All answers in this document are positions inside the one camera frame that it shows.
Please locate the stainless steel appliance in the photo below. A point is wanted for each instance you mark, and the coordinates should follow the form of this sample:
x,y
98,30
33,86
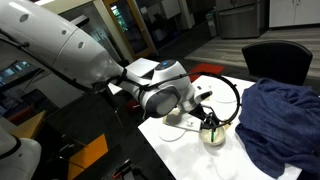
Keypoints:
x,y
238,20

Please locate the white round disc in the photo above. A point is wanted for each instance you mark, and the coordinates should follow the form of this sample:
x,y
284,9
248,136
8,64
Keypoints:
x,y
171,134
226,95

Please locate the white bowl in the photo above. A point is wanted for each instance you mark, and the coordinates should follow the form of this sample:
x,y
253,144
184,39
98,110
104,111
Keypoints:
x,y
218,136

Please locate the wood framed glass door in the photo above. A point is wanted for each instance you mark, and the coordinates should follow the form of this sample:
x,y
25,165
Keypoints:
x,y
133,30

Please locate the green pen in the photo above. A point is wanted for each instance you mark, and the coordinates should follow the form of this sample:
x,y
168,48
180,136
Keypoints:
x,y
212,136

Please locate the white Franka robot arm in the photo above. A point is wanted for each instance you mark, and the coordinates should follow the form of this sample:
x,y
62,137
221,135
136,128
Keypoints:
x,y
66,50

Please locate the wooden crate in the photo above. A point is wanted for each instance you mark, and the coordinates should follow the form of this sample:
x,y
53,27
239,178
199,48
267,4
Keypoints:
x,y
30,126

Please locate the grey trash bin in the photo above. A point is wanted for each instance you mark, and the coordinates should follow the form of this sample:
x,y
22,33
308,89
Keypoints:
x,y
211,23

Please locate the black chair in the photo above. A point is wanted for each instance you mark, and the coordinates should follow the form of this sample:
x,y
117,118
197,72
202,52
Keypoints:
x,y
276,60

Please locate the black clamp orange tips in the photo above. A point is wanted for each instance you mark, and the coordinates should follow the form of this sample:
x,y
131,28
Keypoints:
x,y
124,168

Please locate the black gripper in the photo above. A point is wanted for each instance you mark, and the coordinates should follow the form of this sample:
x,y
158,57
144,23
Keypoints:
x,y
205,115

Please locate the blue cloth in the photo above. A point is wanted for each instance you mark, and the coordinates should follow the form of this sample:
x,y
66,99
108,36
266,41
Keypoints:
x,y
280,126

